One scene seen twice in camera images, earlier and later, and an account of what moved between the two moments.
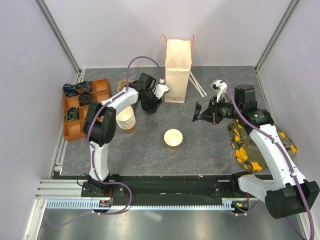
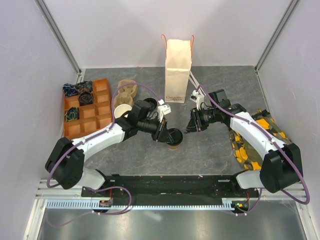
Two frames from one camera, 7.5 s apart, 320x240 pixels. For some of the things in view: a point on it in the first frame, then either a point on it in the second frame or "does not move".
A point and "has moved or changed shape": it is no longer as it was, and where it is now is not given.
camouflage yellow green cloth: x=247 y=153 does not move
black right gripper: x=211 y=114 -> x=192 y=126
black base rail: x=229 y=187 does not move
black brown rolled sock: x=85 y=98 does not move
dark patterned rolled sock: x=85 y=86 does not move
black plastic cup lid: x=197 y=112 has moved or changed shape
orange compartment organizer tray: x=73 y=130 does not move
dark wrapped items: x=69 y=89 does not move
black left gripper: x=153 y=107 -> x=161 y=135
